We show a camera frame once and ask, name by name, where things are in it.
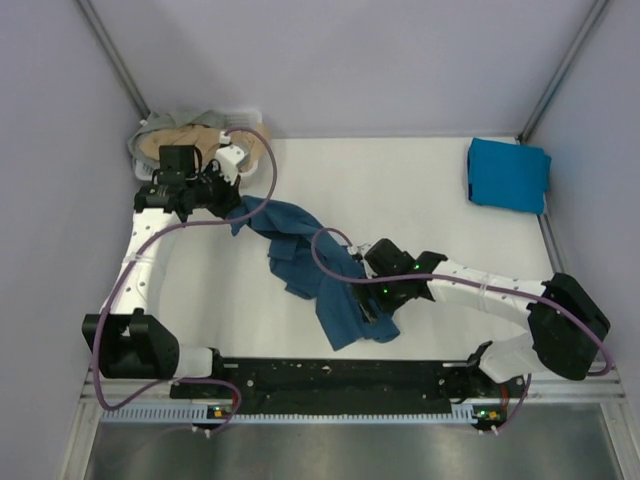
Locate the beige t shirt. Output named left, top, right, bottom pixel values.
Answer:
left=139, top=124, right=266, bottom=172

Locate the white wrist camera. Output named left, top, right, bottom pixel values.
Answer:
left=214, top=131, right=250, bottom=185
left=346, top=243, right=372, bottom=262

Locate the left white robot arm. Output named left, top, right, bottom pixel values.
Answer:
left=82, top=143, right=249, bottom=397

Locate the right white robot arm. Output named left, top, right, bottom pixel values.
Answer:
left=348, top=238, right=611, bottom=396

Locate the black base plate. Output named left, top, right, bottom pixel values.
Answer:
left=169, top=355, right=529, bottom=415

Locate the folded bright blue t shirt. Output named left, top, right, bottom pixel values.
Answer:
left=467, top=138, right=551, bottom=215

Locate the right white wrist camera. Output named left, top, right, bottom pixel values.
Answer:
left=346, top=243, right=372, bottom=262

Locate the dark blue t shirt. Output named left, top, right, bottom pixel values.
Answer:
left=231, top=200, right=400, bottom=351

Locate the right aluminium frame post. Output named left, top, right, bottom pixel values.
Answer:
left=516, top=0, right=613, bottom=144

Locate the light blue cable duct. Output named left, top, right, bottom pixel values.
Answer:
left=100, top=403, right=503, bottom=428

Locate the grey t shirt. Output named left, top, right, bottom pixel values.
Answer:
left=127, top=108, right=231, bottom=173

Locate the left aluminium frame post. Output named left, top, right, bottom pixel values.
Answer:
left=72, top=0, right=150, bottom=119

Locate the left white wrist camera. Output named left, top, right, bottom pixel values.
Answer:
left=214, top=131, right=250, bottom=185

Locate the aluminium frame post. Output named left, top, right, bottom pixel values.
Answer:
left=72, top=0, right=150, bottom=119
left=516, top=0, right=613, bottom=144

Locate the white plastic basket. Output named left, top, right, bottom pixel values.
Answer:
left=133, top=110, right=269, bottom=181

